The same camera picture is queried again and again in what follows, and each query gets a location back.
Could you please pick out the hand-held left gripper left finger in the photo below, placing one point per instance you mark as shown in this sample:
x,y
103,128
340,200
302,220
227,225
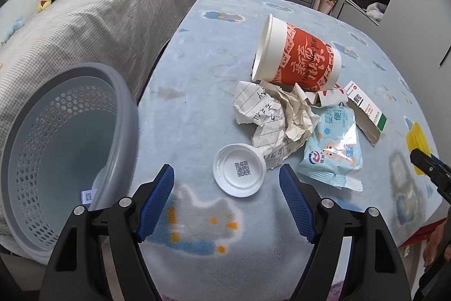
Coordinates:
x,y
156,202

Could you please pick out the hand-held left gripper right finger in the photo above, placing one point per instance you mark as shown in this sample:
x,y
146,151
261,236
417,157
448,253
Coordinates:
x,y
297,205

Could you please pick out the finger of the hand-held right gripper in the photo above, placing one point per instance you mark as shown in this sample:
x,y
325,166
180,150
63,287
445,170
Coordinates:
x,y
435,168

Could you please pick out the blue wet wipes packet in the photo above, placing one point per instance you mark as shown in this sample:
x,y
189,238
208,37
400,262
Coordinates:
x,y
331,153

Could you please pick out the white plastic lid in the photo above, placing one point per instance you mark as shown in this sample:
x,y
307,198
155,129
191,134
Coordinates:
x,y
229,177

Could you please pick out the torn white carton box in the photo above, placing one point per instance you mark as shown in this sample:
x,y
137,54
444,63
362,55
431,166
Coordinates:
x,y
366,109

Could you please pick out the cream paper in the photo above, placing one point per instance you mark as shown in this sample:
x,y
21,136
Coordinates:
x,y
296,110

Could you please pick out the lined paper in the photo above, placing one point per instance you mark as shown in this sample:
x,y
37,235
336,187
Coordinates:
x,y
257,110

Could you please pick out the grey perforated plastic basket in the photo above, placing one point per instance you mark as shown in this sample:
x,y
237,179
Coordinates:
x,y
53,146

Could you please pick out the red paper cup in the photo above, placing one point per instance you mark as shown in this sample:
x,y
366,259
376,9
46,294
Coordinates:
x,y
306,61

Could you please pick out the person's right hand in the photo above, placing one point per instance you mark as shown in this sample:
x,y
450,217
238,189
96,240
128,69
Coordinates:
x,y
435,248

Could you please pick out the red cloth edge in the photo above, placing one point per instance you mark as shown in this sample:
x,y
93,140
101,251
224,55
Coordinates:
x,y
419,234

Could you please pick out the light blue printed blanket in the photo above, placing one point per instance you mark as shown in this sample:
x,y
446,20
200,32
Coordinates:
x,y
211,57

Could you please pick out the white cloth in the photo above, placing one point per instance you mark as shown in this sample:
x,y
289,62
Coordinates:
x,y
377,10

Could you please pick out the bed with grey sheet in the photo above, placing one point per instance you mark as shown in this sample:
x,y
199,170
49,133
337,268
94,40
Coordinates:
x,y
105,22

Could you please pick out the small light blue plush toy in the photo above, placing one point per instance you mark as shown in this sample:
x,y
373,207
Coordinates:
x,y
14,29

